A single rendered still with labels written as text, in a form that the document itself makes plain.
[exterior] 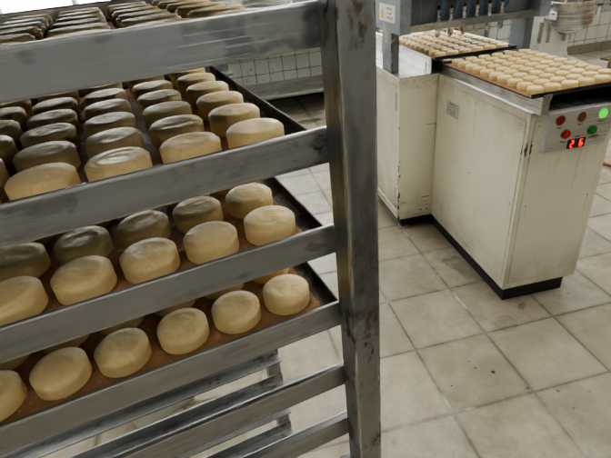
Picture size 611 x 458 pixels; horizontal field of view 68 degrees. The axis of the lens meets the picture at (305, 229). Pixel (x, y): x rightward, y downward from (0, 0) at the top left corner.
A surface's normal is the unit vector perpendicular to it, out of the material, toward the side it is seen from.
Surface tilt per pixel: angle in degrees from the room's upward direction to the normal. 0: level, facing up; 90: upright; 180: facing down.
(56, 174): 0
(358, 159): 90
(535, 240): 90
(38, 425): 90
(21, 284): 0
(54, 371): 0
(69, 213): 90
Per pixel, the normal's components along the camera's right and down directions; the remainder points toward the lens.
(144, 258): -0.09, -0.85
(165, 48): 0.40, 0.44
